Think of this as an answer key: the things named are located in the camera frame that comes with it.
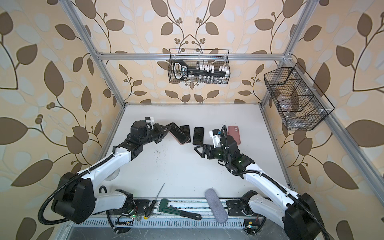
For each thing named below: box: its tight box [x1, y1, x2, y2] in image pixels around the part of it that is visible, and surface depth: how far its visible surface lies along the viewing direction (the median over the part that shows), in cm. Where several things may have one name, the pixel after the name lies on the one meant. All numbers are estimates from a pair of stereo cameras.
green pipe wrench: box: [157, 198, 202, 221], surface depth 75 cm
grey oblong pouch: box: [204, 188, 228, 224], surface depth 74 cm
